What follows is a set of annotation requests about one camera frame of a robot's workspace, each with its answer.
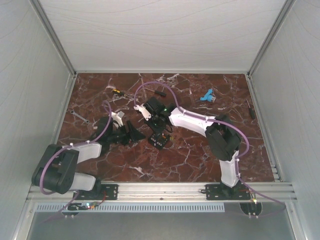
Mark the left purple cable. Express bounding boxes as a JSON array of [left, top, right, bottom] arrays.
[[37, 100, 113, 224]]

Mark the black fuse box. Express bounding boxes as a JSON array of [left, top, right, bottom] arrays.
[[148, 133, 171, 150]]

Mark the silver wrench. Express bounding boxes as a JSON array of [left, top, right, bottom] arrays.
[[70, 110, 90, 124]]

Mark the slotted grey cable duct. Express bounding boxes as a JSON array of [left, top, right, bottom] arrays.
[[36, 202, 225, 213]]

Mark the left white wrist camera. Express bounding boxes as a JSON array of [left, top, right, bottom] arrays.
[[111, 111, 125, 127]]

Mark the yellow black screwdriver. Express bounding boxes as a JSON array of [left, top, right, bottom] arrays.
[[112, 88, 132, 99]]

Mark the thin black screwdriver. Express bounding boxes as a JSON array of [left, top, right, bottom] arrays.
[[246, 99, 256, 120]]

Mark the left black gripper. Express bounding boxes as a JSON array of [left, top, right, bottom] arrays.
[[108, 120, 146, 147]]

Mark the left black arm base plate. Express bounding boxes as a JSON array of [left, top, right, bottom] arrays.
[[76, 184, 119, 201]]

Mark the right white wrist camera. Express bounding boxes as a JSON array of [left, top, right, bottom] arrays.
[[133, 104, 152, 121]]

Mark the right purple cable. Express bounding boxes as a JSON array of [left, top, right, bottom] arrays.
[[133, 81, 287, 218]]

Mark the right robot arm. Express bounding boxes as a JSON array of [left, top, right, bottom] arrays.
[[136, 97, 243, 200]]

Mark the black handled screwdriver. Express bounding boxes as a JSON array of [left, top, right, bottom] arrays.
[[145, 88, 167, 97]]

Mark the aluminium rail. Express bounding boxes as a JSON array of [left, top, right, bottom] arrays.
[[26, 181, 297, 201]]

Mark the blue plastic connector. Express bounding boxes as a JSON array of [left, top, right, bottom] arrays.
[[199, 89, 216, 103]]

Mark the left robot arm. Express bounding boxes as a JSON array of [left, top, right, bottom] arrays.
[[31, 116, 146, 199]]

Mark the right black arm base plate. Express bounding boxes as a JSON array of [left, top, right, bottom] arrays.
[[201, 182, 252, 201]]

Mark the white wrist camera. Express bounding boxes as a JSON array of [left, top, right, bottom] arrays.
[[111, 111, 125, 127], [133, 104, 152, 121]]

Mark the purple cable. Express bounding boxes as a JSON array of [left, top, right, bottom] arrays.
[[37, 100, 113, 224], [133, 81, 287, 218]]

